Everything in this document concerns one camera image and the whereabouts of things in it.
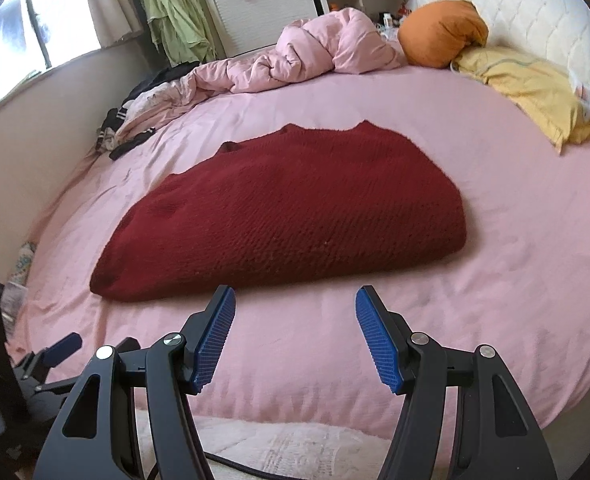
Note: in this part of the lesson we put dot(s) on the pink crumpled duvet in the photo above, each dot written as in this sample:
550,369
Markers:
344,42

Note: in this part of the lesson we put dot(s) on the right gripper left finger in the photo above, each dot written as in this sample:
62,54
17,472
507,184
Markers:
163,377

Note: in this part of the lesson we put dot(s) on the orange pillow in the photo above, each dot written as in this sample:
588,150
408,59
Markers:
435,34

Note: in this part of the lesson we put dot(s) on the window with frame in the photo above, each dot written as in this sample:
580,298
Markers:
38,35

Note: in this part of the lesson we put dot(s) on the yellow pillow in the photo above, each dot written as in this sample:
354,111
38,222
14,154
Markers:
554,99

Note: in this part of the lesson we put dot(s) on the pink bed sheet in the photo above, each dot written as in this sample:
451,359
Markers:
296,353

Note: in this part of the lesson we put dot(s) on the dark red knit cardigan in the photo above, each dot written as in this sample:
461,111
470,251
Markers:
296,205

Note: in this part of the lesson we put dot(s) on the green hanging garment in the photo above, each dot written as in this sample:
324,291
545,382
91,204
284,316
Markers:
180,28

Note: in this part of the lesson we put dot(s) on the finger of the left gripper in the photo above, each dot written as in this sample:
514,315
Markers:
60,351

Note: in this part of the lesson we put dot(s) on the right forearm white fleece sleeve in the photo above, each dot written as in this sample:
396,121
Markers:
305,451

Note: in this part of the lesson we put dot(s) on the patterned cloth at bedside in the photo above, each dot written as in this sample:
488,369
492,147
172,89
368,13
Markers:
21,270

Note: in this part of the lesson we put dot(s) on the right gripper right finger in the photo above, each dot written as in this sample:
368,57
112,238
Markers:
495,434

